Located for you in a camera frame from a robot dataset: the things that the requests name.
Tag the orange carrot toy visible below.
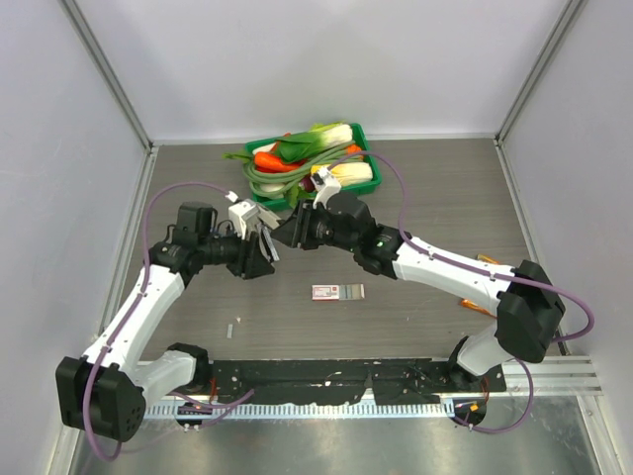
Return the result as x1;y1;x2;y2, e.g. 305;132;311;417
344;144;363;160
253;151;302;173

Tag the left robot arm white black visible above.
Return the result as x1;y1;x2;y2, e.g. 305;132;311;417
55;200;280;442

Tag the yellow napa cabbage toy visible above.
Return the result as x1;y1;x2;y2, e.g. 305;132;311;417
309;160;374;191

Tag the orange carrot toy right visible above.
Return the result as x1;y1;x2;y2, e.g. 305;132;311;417
344;144;363;160

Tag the white cable duct rail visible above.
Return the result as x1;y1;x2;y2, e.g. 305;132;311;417
144;399;454;424

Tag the staple box red white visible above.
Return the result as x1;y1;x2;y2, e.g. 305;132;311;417
312;284;365;302

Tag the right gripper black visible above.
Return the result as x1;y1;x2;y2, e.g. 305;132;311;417
271;198;358;253

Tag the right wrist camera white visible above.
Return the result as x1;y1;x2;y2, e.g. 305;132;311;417
311;166;341;209

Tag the blue stapler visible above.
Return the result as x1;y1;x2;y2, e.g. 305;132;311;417
211;223;233;238

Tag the white radish toy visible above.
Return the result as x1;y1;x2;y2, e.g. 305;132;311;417
249;182;287;200

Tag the green long beans toy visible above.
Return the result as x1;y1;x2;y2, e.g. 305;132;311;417
242;143;346;191

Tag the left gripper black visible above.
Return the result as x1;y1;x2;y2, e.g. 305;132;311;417
199;222;275;279

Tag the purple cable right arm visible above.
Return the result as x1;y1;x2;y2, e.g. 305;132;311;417
325;150;596;435

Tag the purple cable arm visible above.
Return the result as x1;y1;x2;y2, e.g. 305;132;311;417
81;181;256;462
325;150;596;435

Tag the purple onion toy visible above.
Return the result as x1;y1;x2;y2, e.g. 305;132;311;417
300;176;315;193

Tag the white green napa cabbage toy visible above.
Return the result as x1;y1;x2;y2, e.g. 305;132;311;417
288;123;353;153

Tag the Fox's candy bag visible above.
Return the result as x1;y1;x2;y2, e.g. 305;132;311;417
459;253;497;318

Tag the beige stapler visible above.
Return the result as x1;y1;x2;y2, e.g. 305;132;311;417
255;204;281;263

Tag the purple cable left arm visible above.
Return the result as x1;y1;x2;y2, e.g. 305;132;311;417
81;181;256;462

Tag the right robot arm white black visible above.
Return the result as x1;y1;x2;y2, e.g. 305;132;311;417
272;192;565;391

